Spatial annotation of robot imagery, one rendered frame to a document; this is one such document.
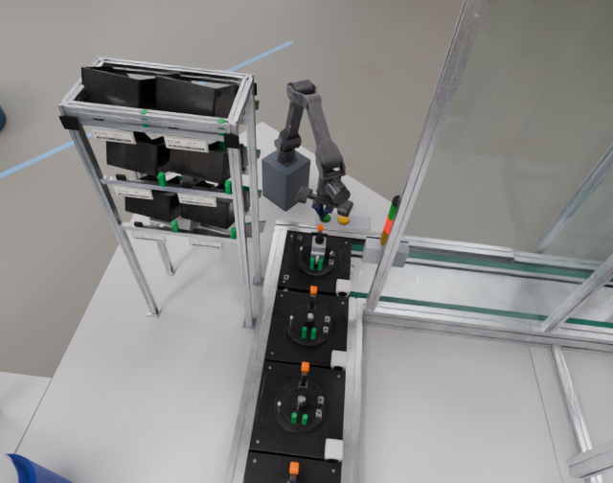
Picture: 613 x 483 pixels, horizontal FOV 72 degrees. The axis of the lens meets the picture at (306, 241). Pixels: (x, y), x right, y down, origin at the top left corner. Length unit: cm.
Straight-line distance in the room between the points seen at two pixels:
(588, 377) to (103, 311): 162
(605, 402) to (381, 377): 71
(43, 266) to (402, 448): 231
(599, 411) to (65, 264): 269
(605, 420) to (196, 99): 148
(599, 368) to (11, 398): 184
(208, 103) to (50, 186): 265
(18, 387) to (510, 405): 148
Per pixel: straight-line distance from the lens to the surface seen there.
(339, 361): 128
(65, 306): 276
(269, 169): 169
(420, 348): 150
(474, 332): 154
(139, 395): 143
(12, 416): 154
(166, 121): 89
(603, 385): 173
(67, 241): 306
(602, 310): 183
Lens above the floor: 215
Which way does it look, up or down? 51 degrees down
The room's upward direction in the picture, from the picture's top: 6 degrees clockwise
